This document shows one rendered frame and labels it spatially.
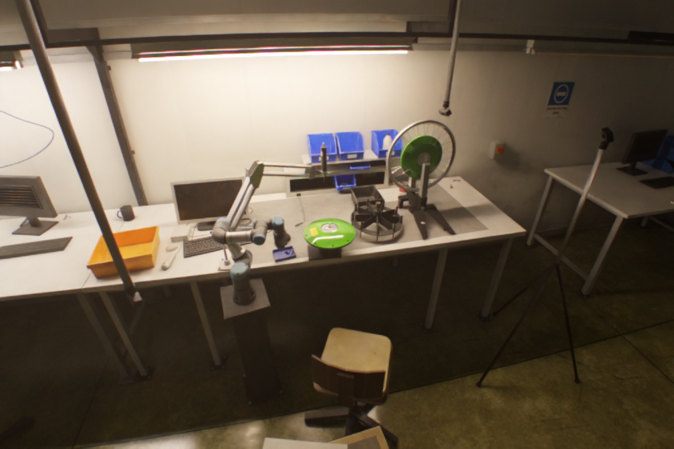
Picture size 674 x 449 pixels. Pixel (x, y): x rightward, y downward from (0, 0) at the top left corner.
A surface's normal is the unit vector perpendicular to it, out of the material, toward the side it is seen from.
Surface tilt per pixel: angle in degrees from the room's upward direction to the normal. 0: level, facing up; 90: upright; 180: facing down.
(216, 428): 0
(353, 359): 0
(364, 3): 90
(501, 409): 0
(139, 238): 86
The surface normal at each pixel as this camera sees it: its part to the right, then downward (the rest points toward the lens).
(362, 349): 0.00, -0.88
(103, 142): 0.20, 0.47
